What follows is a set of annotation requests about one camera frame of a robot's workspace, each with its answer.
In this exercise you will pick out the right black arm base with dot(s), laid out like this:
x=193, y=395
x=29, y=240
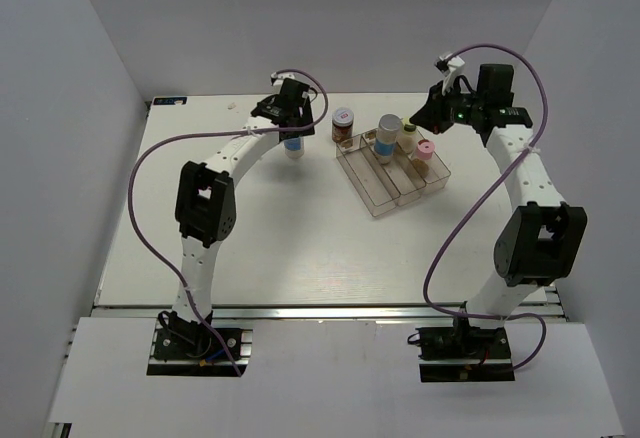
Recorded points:
x=461, y=353

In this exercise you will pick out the clear acrylic organizer tray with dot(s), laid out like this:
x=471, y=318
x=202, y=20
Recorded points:
x=384, y=187

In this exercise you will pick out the silver lid pearl jar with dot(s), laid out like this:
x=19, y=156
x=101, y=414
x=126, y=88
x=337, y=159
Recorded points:
x=387, y=131
x=294, y=147

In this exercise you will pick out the right red label spice jar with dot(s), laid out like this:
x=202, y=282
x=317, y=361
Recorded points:
x=342, y=124

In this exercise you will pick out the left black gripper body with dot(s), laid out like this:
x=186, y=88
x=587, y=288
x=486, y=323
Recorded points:
x=305, y=118

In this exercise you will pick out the pink cap spice bottle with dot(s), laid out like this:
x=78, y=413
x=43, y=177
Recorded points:
x=421, y=156

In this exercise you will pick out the left blue corner sticker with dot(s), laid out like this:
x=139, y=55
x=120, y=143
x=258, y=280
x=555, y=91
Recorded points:
x=169, y=101

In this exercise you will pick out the aluminium front frame rail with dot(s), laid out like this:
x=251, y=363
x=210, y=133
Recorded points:
x=553, y=313

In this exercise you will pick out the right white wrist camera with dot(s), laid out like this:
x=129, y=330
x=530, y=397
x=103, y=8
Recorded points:
x=451, y=67

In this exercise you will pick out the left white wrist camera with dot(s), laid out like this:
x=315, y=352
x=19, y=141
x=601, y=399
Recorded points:
x=278, y=78

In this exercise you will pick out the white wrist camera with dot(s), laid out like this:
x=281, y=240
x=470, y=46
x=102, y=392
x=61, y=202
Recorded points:
x=278, y=78
x=451, y=67

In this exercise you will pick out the yellow cap spice bottle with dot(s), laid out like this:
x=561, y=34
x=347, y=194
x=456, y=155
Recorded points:
x=406, y=138

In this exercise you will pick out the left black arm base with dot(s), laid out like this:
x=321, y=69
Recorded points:
x=183, y=348

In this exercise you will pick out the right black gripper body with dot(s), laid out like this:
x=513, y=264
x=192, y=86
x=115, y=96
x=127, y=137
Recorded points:
x=452, y=108

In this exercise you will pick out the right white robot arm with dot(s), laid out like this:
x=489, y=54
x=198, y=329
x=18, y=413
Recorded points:
x=540, y=241

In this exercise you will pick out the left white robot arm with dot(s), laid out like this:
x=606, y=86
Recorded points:
x=206, y=204

